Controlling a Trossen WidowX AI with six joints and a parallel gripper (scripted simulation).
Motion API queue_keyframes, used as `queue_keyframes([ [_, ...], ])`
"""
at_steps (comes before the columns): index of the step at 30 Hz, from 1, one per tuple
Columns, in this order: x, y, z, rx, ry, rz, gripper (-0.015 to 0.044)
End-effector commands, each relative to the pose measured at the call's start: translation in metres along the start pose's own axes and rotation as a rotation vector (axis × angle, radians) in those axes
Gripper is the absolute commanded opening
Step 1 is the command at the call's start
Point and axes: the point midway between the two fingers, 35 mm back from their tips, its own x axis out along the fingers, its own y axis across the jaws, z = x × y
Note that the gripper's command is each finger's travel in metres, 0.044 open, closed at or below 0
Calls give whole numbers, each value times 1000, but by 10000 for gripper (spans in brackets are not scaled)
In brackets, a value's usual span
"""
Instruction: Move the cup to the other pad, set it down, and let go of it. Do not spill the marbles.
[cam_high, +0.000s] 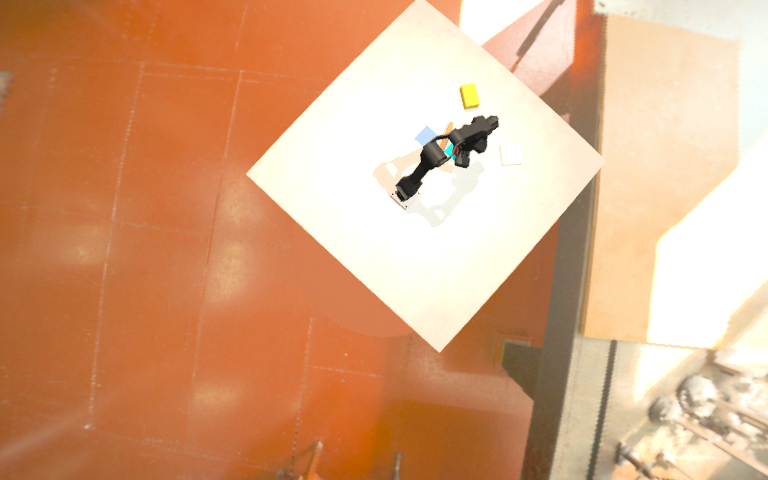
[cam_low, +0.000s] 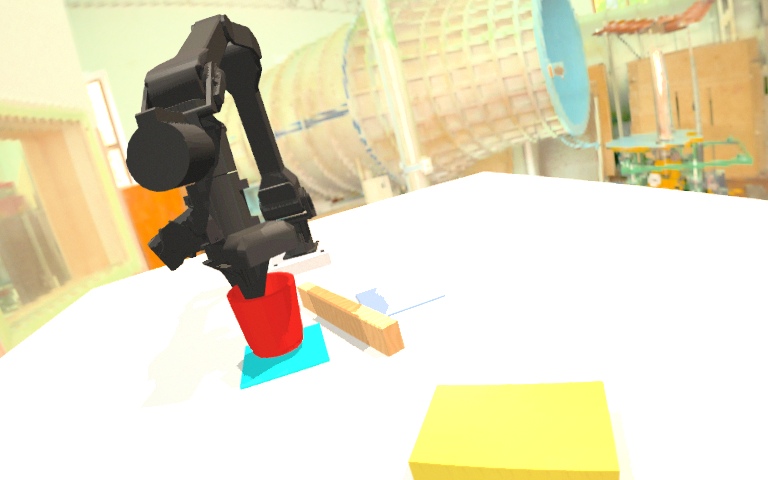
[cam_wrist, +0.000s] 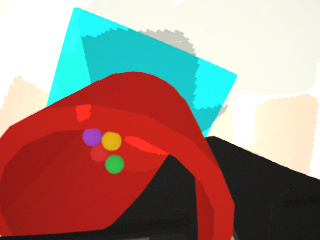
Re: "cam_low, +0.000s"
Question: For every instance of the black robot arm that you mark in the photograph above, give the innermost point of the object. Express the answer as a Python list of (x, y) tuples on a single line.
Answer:
[(179, 141)]

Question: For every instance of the wooden rectangular bar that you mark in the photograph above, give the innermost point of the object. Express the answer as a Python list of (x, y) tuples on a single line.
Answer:
[(375, 329)]

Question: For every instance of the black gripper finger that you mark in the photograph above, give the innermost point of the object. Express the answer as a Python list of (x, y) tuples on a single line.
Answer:
[(212, 264), (251, 281)]

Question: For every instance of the red cup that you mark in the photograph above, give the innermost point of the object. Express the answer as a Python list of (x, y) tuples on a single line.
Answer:
[(271, 324)]

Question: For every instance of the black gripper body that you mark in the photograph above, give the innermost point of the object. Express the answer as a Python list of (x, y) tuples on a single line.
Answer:
[(246, 241)]

